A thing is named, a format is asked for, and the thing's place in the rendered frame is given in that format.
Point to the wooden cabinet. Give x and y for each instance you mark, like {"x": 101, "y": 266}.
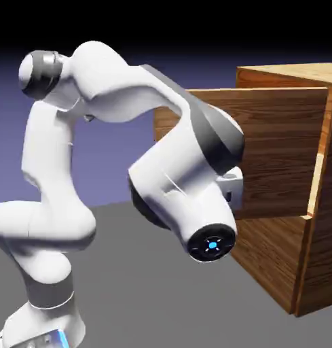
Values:
{"x": 324, "y": 244}

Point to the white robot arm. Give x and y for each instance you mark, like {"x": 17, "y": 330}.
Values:
{"x": 51, "y": 168}

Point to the large wooden cabinet door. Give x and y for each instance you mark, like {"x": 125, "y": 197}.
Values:
{"x": 279, "y": 152}

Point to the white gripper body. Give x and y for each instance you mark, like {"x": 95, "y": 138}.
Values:
{"x": 235, "y": 187}

